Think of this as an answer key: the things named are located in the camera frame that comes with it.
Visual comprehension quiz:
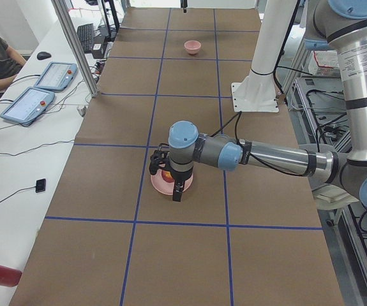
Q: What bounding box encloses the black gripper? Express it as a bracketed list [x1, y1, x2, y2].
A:
[149, 143, 193, 202]

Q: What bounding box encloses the red yellow apple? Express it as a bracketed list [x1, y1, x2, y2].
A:
[161, 170, 174, 183]

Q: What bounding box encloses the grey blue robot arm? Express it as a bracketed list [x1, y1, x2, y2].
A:
[149, 1, 367, 207]

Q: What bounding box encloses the pink plate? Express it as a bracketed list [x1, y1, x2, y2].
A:
[150, 170, 194, 196]

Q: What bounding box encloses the pink bowl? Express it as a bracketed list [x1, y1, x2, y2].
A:
[184, 40, 202, 55]

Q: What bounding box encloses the black keyboard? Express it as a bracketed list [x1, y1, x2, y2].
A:
[77, 23, 94, 54]

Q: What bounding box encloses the small black square device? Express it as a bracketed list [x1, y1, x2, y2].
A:
[35, 178, 47, 193]

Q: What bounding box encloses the far blue teach pendant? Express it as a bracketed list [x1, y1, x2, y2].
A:
[34, 62, 77, 92]

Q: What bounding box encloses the blue teach pendant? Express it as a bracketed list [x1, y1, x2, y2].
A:
[0, 87, 55, 126]
[34, 62, 77, 92]

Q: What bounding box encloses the black computer mouse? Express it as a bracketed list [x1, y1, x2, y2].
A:
[36, 52, 52, 61]

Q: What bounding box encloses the near blue teach pendant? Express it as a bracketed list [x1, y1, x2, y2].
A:
[0, 87, 55, 126]

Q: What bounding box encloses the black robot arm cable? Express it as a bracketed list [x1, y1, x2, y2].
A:
[209, 111, 308, 177]

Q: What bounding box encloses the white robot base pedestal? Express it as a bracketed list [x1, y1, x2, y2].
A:
[232, 0, 299, 113]

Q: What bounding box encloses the aluminium frame post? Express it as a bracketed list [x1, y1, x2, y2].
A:
[51, 0, 98, 98]

